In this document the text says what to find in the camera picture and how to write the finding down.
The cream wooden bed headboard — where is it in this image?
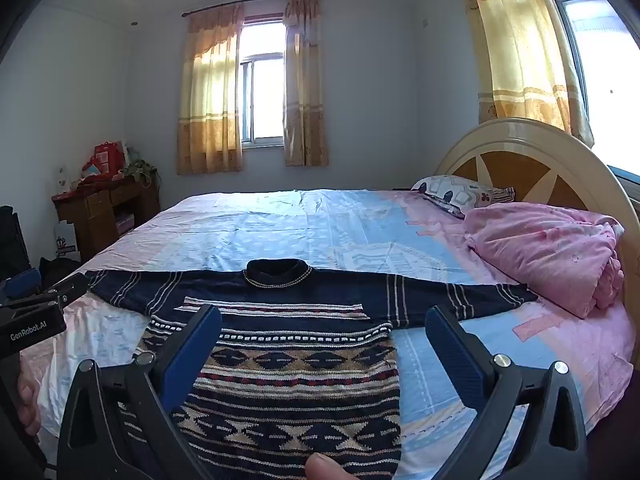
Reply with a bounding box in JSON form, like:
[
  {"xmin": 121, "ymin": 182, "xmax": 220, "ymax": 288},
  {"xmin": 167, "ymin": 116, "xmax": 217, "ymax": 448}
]
[{"xmin": 434, "ymin": 117, "xmax": 640, "ymax": 271}]

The dark bag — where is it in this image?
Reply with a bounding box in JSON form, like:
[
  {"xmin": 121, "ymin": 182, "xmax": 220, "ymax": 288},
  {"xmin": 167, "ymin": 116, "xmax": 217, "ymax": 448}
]
[{"xmin": 39, "ymin": 257, "xmax": 77, "ymax": 287}]

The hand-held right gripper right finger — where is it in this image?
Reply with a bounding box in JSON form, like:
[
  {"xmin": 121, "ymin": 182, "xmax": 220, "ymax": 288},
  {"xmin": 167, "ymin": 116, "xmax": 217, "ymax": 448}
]
[{"xmin": 424, "ymin": 305, "xmax": 588, "ymax": 480}]

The black chair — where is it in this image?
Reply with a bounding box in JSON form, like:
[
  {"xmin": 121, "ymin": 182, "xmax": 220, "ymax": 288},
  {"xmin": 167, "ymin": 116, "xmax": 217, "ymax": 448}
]
[{"xmin": 0, "ymin": 205, "xmax": 32, "ymax": 281}]

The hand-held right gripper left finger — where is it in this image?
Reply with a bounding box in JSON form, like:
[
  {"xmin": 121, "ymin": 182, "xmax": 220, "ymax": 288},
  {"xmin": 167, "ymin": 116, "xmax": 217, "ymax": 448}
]
[{"xmin": 56, "ymin": 304, "xmax": 223, "ymax": 480}]

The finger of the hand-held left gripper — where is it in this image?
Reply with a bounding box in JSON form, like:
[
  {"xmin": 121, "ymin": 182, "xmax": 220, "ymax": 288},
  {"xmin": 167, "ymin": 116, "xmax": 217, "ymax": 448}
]
[
  {"xmin": 0, "ymin": 268, "xmax": 42, "ymax": 307},
  {"xmin": 10, "ymin": 272, "xmax": 92, "ymax": 317}
]

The brown wooden desk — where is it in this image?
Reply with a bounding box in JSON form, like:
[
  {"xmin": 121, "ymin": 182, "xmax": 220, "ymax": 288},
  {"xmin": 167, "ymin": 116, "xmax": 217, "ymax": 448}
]
[{"xmin": 51, "ymin": 175, "xmax": 162, "ymax": 263}]

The small window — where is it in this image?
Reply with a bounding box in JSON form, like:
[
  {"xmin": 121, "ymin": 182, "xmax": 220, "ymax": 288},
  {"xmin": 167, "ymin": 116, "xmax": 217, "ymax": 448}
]
[{"xmin": 239, "ymin": 17, "xmax": 287, "ymax": 148}]

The red gift bag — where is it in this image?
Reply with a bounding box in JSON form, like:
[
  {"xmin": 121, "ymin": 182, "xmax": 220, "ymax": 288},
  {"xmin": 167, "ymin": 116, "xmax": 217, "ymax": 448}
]
[{"xmin": 80, "ymin": 140, "xmax": 128, "ymax": 183}]

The patterned white pillow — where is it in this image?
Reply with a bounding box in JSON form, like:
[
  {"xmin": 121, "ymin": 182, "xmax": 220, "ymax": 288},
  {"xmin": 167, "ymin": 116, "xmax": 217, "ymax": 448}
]
[{"xmin": 411, "ymin": 175, "xmax": 516, "ymax": 220}]

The large yellow orange curtain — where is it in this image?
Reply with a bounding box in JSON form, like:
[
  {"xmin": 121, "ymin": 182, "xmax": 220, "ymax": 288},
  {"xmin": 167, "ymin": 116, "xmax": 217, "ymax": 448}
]
[{"xmin": 452, "ymin": 0, "xmax": 593, "ymax": 143}]

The white paper bag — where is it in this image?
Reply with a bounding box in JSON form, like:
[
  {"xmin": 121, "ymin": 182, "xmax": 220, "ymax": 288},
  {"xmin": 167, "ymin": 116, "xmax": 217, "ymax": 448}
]
[{"xmin": 54, "ymin": 220, "xmax": 81, "ymax": 257}]

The green potted plant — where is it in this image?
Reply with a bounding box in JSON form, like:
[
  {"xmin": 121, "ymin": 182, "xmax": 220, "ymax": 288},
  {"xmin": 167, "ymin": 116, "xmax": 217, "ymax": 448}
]
[{"xmin": 125, "ymin": 159, "xmax": 162, "ymax": 187}]

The bed with blue pink sheet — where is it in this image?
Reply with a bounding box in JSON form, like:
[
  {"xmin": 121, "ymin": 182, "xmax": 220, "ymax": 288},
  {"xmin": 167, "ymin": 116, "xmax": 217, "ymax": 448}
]
[{"xmin": 37, "ymin": 187, "xmax": 636, "ymax": 480}]

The navy patterned knit sweater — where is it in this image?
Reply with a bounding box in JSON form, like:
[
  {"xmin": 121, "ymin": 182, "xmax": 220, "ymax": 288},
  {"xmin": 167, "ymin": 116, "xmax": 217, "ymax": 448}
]
[{"xmin": 85, "ymin": 257, "xmax": 538, "ymax": 480}]

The dark curtain rod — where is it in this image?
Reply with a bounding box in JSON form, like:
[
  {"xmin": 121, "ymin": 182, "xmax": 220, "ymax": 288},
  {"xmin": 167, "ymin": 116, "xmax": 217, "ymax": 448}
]
[{"xmin": 181, "ymin": 0, "xmax": 326, "ymax": 17}]

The person's left hand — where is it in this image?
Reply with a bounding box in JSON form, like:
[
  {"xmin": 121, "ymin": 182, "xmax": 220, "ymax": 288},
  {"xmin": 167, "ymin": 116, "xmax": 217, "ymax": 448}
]
[{"xmin": 16, "ymin": 372, "xmax": 42, "ymax": 437}]

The pink pillow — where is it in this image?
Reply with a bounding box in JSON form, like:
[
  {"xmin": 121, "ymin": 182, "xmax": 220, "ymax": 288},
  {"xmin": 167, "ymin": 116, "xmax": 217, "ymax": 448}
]
[{"xmin": 464, "ymin": 202, "xmax": 626, "ymax": 320}]

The large window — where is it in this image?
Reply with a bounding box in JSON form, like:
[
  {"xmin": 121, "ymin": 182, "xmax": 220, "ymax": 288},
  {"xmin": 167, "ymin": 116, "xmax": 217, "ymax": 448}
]
[{"xmin": 530, "ymin": 0, "xmax": 640, "ymax": 181}]

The person's right hand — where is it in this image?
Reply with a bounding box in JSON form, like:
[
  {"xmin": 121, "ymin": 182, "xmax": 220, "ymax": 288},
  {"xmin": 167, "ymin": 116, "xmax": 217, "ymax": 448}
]
[{"xmin": 305, "ymin": 452, "xmax": 361, "ymax": 480}]

